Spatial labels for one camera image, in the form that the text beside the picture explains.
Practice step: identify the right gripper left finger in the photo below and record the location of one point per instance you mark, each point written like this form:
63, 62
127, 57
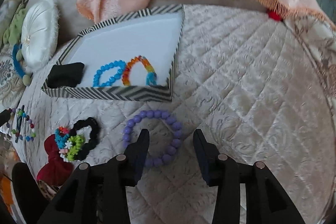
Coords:
136, 154

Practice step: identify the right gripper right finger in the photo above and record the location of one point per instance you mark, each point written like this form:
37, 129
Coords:
207, 156

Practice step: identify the black velvet pouch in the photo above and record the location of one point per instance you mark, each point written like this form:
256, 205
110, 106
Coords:
69, 75

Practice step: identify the black scrunchie colourful flowers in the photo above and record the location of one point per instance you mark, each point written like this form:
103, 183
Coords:
73, 146

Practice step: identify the blue headband green pompoms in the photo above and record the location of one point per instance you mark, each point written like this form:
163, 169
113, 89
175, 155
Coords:
17, 57

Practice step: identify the red velvet bow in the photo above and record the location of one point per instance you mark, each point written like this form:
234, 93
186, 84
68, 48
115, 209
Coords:
56, 172

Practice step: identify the green scrunchie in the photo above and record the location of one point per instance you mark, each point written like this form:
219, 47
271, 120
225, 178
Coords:
12, 34

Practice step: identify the beige quilted bedspread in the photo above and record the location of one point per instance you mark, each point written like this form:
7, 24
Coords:
247, 83

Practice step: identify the leopard print ribbon bow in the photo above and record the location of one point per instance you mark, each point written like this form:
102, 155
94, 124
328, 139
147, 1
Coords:
47, 191

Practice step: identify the white round satin cushion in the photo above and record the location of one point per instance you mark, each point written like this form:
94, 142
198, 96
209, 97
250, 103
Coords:
39, 35

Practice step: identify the striped black white tray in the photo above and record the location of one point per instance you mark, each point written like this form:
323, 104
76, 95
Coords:
150, 37

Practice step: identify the small red object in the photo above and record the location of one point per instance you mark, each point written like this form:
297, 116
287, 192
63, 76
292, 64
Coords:
273, 15

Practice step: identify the floral beige bed cover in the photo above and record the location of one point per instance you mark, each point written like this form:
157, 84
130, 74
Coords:
319, 37

